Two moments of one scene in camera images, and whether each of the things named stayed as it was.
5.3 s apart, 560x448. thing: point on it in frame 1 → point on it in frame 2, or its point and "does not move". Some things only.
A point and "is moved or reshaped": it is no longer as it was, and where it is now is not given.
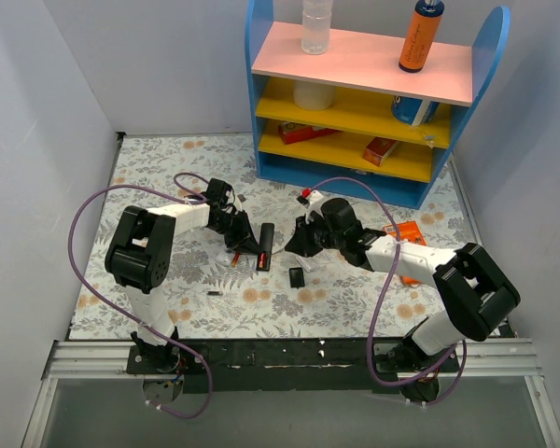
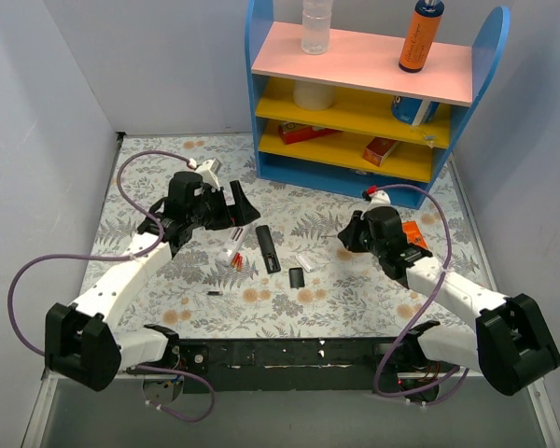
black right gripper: [309, 233] → [356, 233]
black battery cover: [297, 277] does not move
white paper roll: [313, 96] does not move
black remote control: [266, 247] is moved or reshaped
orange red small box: [378, 149] does not move
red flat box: [291, 133] does not move
